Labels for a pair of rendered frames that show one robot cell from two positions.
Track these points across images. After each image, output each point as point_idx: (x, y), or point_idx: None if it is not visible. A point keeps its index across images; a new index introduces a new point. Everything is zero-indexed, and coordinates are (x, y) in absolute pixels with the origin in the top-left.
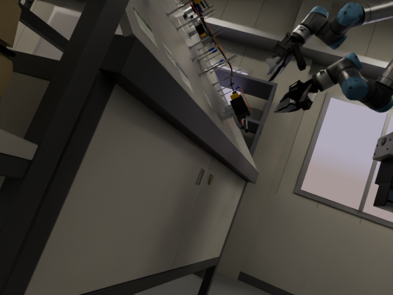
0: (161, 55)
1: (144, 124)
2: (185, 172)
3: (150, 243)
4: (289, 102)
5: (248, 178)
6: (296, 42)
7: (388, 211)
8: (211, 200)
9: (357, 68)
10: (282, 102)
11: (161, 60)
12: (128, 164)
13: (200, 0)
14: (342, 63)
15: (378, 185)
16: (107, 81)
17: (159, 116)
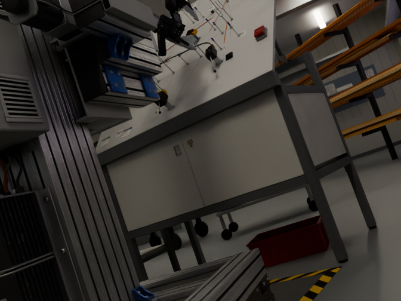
0: (108, 144)
1: (122, 165)
2: (160, 159)
3: (167, 199)
4: (179, 43)
5: (243, 100)
6: None
7: (153, 99)
8: (210, 150)
9: None
10: (182, 46)
11: (106, 147)
12: (127, 180)
13: None
14: None
15: (160, 71)
16: (104, 167)
17: (125, 156)
